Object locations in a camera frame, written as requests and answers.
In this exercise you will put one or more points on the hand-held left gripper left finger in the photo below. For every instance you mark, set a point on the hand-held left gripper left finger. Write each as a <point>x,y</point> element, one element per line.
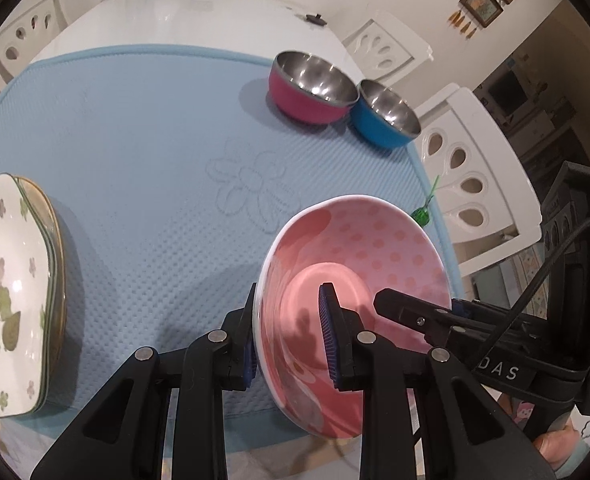
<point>248,366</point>

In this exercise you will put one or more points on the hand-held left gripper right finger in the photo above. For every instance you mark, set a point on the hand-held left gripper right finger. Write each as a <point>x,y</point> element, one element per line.
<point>327,335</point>

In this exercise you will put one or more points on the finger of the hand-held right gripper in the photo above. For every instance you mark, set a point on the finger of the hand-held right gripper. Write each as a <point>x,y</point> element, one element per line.
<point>462,307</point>
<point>400,305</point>

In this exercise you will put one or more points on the pink cartoon print bowl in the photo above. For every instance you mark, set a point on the pink cartoon print bowl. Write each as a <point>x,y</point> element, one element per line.
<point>375,250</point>

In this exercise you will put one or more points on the white floral plate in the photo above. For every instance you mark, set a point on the white floral plate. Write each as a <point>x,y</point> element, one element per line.
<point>62,290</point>
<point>55,280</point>

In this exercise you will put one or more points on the white clover print plate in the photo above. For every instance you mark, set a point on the white clover print plate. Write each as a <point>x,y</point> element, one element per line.
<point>5,240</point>

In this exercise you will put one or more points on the person's right forearm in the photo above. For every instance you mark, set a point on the person's right forearm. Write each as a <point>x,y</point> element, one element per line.
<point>585,440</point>

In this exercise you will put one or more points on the person's right hand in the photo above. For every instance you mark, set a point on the person's right hand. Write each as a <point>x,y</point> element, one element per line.
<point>552,447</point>

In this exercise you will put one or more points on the white carved chair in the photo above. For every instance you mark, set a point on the white carved chair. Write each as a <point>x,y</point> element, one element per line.
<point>480,160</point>
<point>390,35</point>
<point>30,10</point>

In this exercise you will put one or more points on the blue steel bowl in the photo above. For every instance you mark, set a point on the blue steel bowl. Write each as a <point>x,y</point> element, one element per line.
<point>370,127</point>

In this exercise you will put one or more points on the pink steel bowl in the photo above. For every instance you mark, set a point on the pink steel bowl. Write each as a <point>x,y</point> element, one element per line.
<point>300,102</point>

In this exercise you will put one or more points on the television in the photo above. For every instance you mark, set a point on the television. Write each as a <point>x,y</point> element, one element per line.
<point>507,86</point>

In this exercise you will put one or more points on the light blue textured mat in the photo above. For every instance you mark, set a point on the light blue textured mat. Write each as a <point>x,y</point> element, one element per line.
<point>150,160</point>

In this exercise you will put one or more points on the gold tassel ornament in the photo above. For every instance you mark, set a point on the gold tassel ornament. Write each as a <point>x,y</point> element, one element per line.
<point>462,22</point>

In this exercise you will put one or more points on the black lid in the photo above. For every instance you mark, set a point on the black lid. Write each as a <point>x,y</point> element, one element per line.
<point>316,18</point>

